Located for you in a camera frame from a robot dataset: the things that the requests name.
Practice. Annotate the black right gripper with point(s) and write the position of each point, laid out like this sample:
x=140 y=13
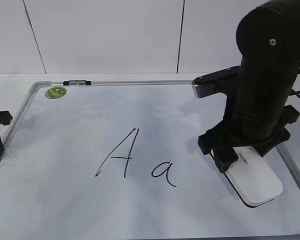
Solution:
x=262 y=134

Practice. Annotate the white board eraser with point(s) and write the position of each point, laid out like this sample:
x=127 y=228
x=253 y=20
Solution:
x=250 y=179

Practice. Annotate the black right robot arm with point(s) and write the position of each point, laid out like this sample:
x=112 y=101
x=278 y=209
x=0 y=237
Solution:
x=256 y=113

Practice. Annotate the round green magnet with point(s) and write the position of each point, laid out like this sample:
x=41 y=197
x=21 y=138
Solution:
x=56 y=92

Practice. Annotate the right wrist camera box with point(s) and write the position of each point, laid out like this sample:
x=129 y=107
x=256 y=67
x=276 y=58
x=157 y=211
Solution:
x=223 y=81

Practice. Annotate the white board with grey frame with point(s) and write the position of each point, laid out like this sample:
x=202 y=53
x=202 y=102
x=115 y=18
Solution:
x=123 y=163

